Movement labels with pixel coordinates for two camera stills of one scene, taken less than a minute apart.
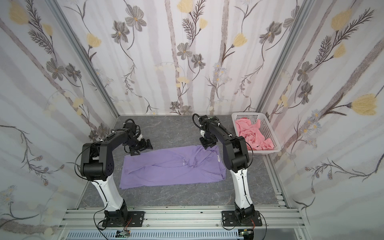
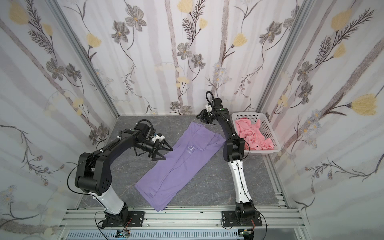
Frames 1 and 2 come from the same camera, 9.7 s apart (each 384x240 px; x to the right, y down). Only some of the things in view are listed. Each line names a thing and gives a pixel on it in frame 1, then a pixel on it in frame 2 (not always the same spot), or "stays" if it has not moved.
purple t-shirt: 188,164 -> 172,176
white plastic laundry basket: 256,128 stays
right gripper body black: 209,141 -> 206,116
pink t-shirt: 251,132 stays
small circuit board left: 124,233 stays
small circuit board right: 248,234 stays
